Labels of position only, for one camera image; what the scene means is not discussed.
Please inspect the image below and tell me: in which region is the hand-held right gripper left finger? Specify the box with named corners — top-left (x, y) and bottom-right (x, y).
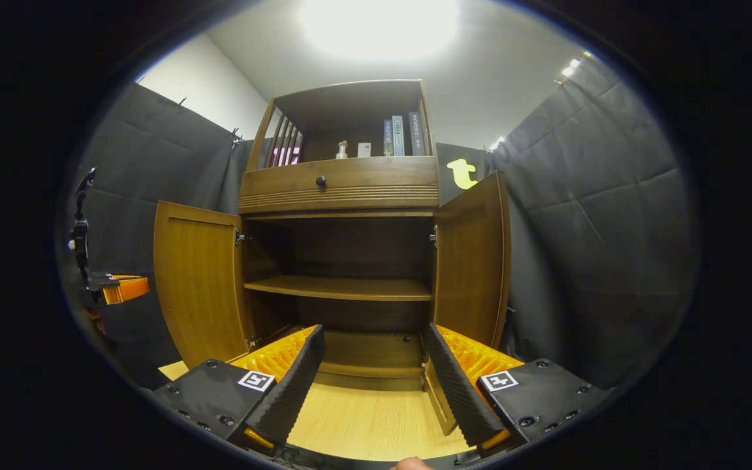
top-left (154, 324), bottom-right (326, 452)

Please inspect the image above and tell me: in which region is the wooden shoe cabinet door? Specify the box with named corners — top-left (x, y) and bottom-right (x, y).
top-left (423, 171), bottom-right (512, 437)
top-left (153, 200), bottom-right (254, 370)

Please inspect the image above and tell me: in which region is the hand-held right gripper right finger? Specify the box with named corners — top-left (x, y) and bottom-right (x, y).
top-left (420, 323), bottom-right (613, 452)

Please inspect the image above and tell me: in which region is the wooden drawer with black knob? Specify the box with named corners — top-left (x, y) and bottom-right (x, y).
top-left (239, 157), bottom-right (441, 215)

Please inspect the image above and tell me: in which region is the dark spine book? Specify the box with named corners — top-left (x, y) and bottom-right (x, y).
top-left (407, 111), bottom-right (426, 156)

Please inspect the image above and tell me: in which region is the wooden double-door shoe cabinet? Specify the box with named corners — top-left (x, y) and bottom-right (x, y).
top-left (239, 80), bottom-right (443, 392)

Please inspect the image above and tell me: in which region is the black backdrop cloth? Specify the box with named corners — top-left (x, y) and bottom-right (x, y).
top-left (63, 55), bottom-right (700, 392)

